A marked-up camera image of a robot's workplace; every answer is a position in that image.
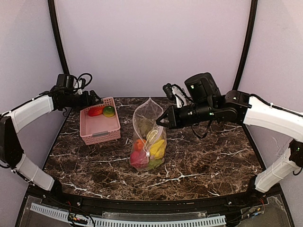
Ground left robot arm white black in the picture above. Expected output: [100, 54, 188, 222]
[0, 73, 103, 192]

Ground clear zip top bag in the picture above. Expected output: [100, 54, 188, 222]
[130, 98, 167, 172]

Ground right black frame post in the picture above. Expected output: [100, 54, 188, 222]
[232, 0, 258, 90]

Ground pale yellow toy food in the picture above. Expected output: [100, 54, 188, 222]
[146, 129, 160, 143]

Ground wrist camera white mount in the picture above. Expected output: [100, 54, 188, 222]
[73, 73, 93, 95]
[162, 83, 191, 108]

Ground black front rail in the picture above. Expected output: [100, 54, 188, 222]
[39, 192, 267, 215]

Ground red toy food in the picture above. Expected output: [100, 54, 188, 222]
[130, 150, 148, 168]

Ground light green toy lettuce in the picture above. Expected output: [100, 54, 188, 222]
[148, 158, 164, 170]

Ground white slotted cable duct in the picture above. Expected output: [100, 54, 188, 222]
[30, 203, 227, 227]

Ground pink plastic basket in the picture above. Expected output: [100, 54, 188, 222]
[80, 97, 121, 145]

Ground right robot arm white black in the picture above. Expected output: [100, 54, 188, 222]
[156, 72, 303, 193]

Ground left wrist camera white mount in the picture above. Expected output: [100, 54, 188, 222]
[73, 73, 93, 95]

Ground green toy vegetable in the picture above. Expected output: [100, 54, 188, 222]
[138, 118, 154, 137]

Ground left black frame post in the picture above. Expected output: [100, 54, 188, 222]
[47, 0, 70, 74]

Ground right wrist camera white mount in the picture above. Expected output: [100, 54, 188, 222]
[162, 83, 191, 108]

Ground black frame post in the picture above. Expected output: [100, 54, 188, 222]
[47, 0, 70, 74]
[232, 0, 258, 90]

